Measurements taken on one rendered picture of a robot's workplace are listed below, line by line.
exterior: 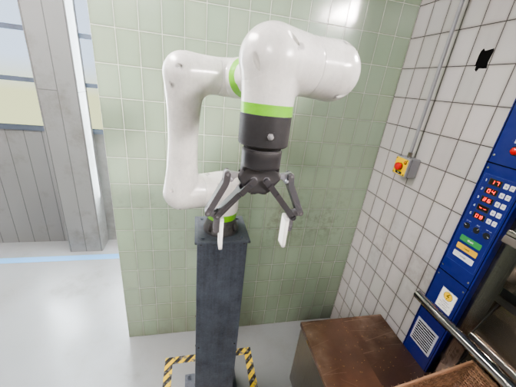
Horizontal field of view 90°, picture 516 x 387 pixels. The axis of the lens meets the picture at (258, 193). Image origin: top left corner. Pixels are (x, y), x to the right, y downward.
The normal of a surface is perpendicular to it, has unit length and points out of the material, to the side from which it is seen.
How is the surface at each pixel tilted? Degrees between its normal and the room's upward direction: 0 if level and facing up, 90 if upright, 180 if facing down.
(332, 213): 90
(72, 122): 90
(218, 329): 90
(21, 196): 90
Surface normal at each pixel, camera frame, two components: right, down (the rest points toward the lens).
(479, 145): -0.97, -0.02
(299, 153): 0.19, 0.40
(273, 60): -0.04, 0.42
